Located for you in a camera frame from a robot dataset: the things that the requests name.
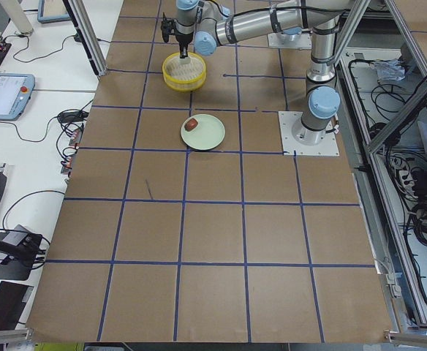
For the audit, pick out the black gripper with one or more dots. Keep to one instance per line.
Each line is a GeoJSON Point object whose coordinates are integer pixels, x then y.
{"type": "Point", "coordinates": [183, 38]}

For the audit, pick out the white bun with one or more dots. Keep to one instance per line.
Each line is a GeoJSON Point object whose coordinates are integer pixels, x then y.
{"type": "Point", "coordinates": [185, 60]}

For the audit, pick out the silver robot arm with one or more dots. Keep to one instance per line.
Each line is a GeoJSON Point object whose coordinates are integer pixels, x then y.
{"type": "Point", "coordinates": [208, 25]}

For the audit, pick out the yellow bottom steamer layer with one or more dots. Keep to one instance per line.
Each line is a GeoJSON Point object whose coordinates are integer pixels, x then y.
{"type": "Point", "coordinates": [184, 78]}

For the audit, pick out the brown bun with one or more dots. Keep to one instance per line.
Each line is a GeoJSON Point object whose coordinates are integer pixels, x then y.
{"type": "Point", "coordinates": [190, 124]}

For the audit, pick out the light green plate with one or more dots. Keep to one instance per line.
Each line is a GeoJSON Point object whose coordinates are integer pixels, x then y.
{"type": "Point", "coordinates": [207, 135]}

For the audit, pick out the black power adapter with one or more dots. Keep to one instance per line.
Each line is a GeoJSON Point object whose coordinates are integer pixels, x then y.
{"type": "Point", "coordinates": [72, 116]}

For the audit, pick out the blue teach pendant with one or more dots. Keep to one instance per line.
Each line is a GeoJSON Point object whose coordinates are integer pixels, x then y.
{"type": "Point", "coordinates": [52, 11]}
{"type": "Point", "coordinates": [15, 92]}

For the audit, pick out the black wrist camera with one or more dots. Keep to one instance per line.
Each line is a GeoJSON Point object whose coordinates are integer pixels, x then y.
{"type": "Point", "coordinates": [168, 28]}

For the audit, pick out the aluminium frame post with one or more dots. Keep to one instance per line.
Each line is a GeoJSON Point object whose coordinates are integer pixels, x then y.
{"type": "Point", "coordinates": [81, 21]}

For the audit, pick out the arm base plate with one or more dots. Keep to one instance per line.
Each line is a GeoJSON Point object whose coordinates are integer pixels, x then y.
{"type": "Point", "coordinates": [301, 41]}
{"type": "Point", "coordinates": [296, 140]}

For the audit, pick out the black camera tripod stand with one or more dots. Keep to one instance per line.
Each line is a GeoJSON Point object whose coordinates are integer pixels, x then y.
{"type": "Point", "coordinates": [19, 250]}

